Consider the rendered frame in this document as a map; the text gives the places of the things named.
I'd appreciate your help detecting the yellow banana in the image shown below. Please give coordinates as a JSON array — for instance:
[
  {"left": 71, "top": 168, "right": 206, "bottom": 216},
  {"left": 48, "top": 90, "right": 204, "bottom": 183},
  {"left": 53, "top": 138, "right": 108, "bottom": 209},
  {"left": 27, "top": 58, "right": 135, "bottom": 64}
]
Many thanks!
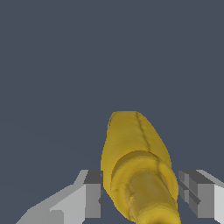
[{"left": 100, "top": 110, "right": 182, "bottom": 224}]

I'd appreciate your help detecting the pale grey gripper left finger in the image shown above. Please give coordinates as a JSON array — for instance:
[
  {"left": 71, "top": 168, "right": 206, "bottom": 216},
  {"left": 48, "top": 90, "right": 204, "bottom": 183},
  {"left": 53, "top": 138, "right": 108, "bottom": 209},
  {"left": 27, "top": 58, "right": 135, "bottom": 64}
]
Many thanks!
[{"left": 16, "top": 169, "right": 104, "bottom": 224}]

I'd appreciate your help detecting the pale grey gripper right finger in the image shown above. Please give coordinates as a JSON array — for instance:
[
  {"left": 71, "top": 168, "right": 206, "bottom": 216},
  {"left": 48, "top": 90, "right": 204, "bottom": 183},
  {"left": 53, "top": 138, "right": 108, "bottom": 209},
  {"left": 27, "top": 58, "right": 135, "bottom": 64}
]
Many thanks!
[{"left": 178, "top": 169, "right": 224, "bottom": 224}]

